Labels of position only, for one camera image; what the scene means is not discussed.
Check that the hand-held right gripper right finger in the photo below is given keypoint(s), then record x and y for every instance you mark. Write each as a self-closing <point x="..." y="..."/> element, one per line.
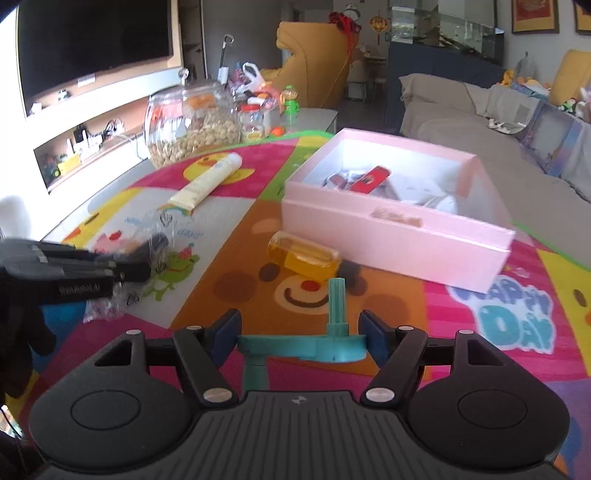
<point x="373" y="334"/>

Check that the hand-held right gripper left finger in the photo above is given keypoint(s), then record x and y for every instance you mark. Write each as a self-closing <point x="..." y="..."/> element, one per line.
<point x="227" y="333"/>

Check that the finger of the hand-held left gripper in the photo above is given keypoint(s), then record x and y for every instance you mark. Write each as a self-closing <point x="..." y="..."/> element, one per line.
<point x="131" y="271"/>
<point x="138" y="251"/>

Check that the teal plastic crank tool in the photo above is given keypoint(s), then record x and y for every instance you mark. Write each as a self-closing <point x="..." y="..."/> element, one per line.
<point x="337" y="344"/>

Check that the clear plastic bag with clips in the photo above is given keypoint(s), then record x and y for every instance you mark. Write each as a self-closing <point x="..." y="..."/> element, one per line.
<point x="171" y="272"/>

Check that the pink cardboard box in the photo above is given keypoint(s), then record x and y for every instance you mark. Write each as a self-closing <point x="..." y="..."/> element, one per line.
<point x="397" y="244"/>

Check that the white box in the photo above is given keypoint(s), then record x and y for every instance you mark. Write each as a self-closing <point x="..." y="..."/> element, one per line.
<point x="413" y="189"/>

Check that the red lighter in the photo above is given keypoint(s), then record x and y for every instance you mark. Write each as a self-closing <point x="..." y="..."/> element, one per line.
<point x="369" y="180"/>

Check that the person's left hand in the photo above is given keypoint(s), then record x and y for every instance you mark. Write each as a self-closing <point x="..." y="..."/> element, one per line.
<point x="23" y="341"/>

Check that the colourful cartoon play mat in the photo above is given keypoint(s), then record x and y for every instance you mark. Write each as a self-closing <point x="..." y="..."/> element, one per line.
<point x="240" y="240"/>

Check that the cream lotion tube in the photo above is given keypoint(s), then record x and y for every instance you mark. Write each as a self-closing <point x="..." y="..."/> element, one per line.
<point x="205" y="182"/>

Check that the amber liquid bottle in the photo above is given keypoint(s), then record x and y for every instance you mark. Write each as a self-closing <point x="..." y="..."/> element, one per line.
<point x="302" y="256"/>

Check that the yellow toy truck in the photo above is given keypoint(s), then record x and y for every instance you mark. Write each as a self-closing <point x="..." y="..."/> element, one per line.
<point x="60" y="166"/>

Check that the glass jar of peanuts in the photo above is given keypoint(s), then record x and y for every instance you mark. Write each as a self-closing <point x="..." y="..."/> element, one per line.
<point x="189" y="134"/>

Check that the white television cabinet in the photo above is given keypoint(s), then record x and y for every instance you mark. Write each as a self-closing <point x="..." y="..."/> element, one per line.
<point x="115" y="115"/>

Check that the small clear jar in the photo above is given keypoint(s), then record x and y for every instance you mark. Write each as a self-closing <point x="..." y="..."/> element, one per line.
<point x="252" y="124"/>

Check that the white plastic bag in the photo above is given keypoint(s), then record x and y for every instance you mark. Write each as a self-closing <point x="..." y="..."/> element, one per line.
<point x="250" y="76"/>

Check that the green gumball toy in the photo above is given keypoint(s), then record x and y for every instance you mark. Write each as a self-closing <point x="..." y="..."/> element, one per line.
<point x="290" y="106"/>

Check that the white stick vacuum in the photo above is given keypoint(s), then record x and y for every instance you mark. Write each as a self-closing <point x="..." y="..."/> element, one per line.
<point x="225" y="55"/>

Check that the black television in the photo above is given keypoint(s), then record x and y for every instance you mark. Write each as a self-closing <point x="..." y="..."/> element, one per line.
<point x="92" y="41"/>

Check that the grey sofa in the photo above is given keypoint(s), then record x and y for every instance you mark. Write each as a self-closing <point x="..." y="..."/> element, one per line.
<point x="461" y="115"/>

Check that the dining chair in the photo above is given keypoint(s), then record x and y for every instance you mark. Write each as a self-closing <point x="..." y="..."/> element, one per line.
<point x="358" y="76"/>

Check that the yellow armchair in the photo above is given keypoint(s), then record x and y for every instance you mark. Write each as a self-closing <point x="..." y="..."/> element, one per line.
<point x="318" y="64"/>

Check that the dark blue cabinet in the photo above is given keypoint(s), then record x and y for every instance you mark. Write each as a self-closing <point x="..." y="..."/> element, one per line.
<point x="434" y="78"/>

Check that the purple windowed toy box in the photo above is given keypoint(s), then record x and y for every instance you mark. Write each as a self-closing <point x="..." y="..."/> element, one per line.
<point x="554" y="138"/>

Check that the pile of plush toys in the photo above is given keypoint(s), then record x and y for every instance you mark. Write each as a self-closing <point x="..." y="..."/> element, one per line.
<point x="526" y="81"/>

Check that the red tassel knot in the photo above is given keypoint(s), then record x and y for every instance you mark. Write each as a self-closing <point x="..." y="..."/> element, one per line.
<point x="344" y="22"/>

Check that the yellow hanging ornament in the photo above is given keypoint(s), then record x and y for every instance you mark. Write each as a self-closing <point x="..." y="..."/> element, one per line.
<point x="377" y="24"/>

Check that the glass fish tank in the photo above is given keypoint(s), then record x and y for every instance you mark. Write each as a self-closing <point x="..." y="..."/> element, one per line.
<point x="443" y="27"/>

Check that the yellow cushion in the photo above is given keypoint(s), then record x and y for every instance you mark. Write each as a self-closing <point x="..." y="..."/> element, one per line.
<point x="572" y="76"/>

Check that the framed wall picture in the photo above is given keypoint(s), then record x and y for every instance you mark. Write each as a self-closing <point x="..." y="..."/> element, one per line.
<point x="534" y="16"/>
<point x="584" y="16"/>

